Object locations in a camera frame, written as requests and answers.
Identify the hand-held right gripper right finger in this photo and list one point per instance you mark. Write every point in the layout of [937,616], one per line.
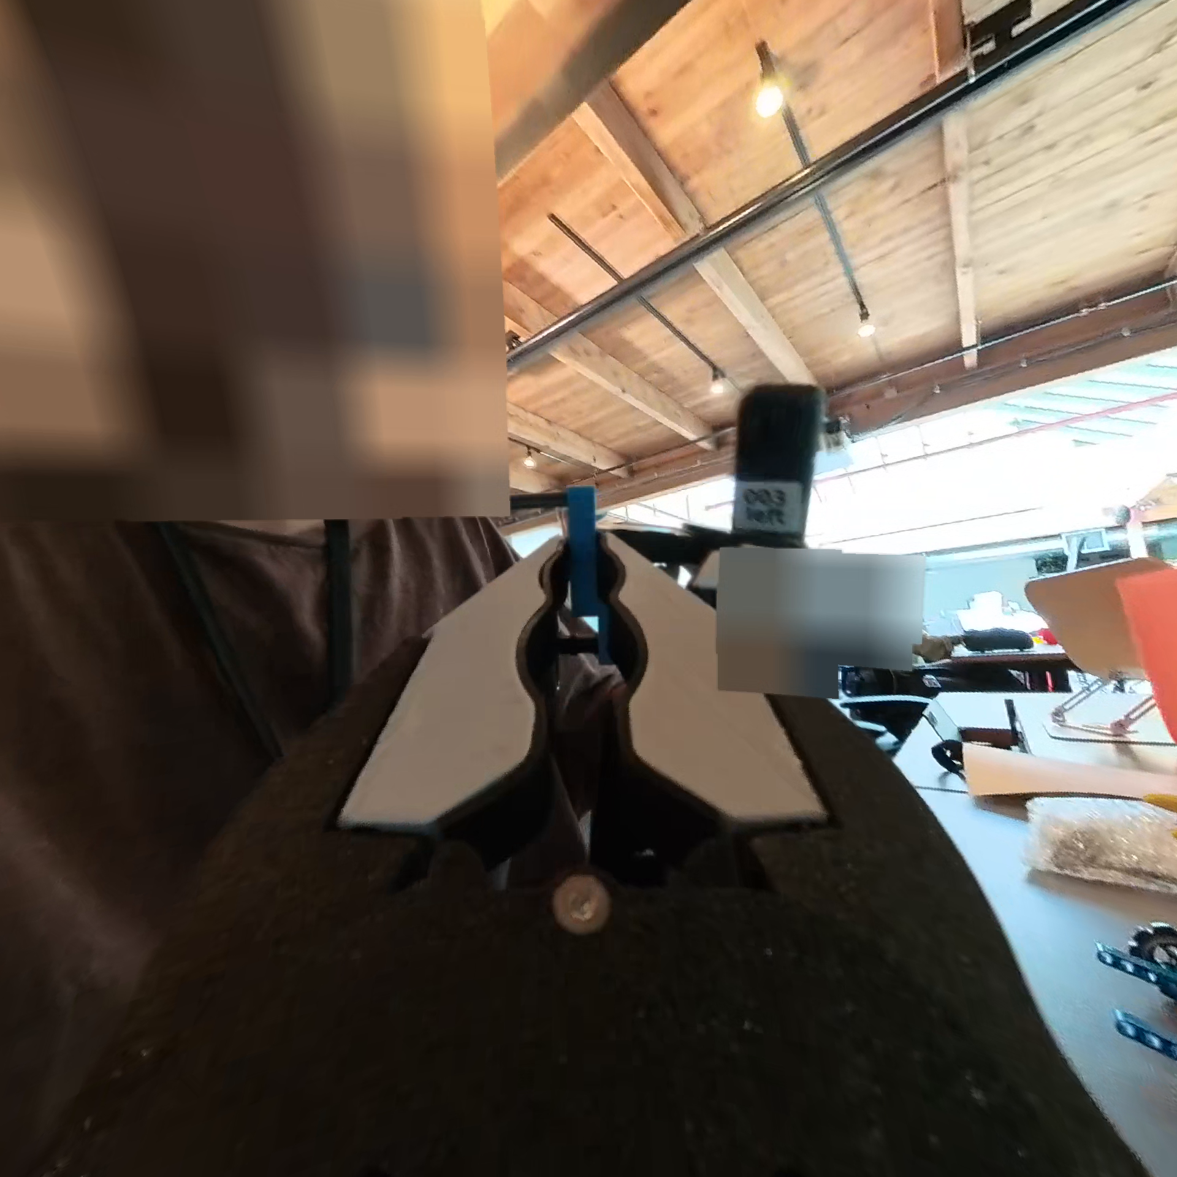
[708,736]

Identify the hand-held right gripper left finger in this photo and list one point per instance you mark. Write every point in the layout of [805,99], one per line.
[442,726]

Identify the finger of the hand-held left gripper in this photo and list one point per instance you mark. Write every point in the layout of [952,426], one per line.
[704,578]

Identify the blue toy beam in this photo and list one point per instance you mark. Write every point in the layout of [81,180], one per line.
[582,553]

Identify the black office chair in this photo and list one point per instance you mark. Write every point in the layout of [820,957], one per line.
[883,712]

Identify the black ceiling pipe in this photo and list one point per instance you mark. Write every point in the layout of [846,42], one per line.
[736,223]

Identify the wooden shell chair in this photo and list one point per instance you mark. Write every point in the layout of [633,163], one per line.
[1077,597]

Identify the tan cardboard sheet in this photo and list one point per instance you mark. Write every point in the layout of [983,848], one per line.
[1057,771]

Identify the bubble wrap bag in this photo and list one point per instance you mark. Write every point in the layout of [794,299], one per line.
[1103,847]

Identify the red plastic bin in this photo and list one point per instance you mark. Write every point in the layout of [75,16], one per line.
[1154,644]

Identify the blue grey brick toy vehicle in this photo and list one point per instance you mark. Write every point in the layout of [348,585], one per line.
[1141,966]

